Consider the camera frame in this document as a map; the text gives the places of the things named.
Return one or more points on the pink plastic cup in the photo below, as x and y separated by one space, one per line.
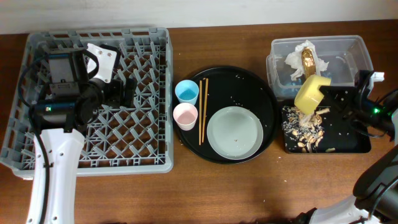
185 115

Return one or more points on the left wooden chopstick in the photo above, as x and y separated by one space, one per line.
200 112

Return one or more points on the clear plastic bin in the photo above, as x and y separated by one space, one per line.
344 54

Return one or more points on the yellow bowl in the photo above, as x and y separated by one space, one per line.
309 95

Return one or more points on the wooden chopstick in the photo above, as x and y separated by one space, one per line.
200 112
204 111

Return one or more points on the brown bread piece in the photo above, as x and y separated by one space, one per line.
308 63

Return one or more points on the blue plastic cup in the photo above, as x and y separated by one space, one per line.
187 91

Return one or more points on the crumpled white paper wrapper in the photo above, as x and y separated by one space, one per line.
294 60

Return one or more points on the grey round plate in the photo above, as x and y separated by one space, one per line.
234 133

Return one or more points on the right wooden chopstick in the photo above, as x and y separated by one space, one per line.
204 111

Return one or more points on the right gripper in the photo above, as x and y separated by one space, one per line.
346 91

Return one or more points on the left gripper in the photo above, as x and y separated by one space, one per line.
116 99

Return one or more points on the food scraps pile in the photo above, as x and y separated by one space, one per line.
303 133

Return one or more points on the black rectangular tray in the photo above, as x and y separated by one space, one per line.
341 137

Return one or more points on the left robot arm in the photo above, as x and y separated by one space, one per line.
81 83

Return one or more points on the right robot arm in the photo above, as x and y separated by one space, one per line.
374 197

